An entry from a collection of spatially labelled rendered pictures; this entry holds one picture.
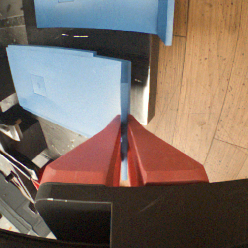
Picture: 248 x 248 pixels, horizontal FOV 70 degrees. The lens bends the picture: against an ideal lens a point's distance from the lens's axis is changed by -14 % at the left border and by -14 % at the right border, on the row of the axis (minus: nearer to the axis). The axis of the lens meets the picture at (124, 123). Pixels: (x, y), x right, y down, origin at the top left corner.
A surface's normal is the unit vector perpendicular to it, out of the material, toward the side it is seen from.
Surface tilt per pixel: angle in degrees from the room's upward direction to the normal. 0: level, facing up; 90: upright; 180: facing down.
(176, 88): 0
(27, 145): 90
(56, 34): 0
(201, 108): 0
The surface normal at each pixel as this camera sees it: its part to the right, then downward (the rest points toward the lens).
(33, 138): 0.87, 0.29
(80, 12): -0.49, 0.53
